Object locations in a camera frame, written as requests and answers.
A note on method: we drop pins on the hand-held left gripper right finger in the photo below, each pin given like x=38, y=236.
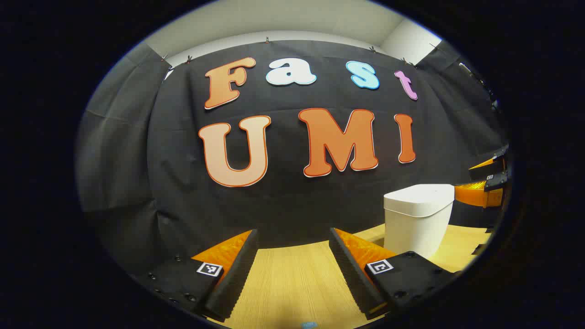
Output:
x=352, y=278

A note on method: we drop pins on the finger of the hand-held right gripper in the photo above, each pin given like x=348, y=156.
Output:
x=484, y=172
x=475, y=194

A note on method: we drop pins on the black table bracket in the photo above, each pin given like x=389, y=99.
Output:
x=480, y=249

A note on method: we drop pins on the wooden desktop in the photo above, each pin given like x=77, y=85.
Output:
x=292, y=283

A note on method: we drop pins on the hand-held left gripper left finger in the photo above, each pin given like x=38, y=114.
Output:
x=235, y=278

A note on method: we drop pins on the blue paper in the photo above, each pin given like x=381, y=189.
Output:
x=309, y=325

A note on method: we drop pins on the white desktop garbage bin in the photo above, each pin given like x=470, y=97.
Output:
x=416, y=219

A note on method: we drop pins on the black backdrop cloth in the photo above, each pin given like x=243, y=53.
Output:
x=283, y=210

